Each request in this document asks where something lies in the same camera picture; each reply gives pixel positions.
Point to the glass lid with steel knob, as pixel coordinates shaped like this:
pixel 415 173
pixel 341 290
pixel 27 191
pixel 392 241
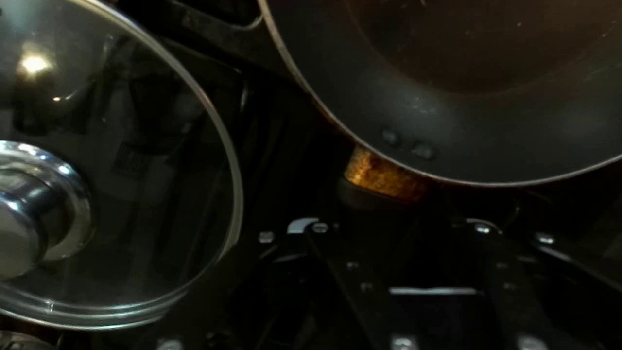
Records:
pixel 130 195

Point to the black gas stove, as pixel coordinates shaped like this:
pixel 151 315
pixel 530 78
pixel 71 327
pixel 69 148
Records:
pixel 285 128

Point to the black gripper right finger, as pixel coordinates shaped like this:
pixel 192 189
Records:
pixel 538 292

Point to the dark metal pan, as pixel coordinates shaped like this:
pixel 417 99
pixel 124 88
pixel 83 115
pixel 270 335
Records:
pixel 454 78

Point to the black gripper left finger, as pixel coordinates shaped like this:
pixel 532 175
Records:
pixel 285 292

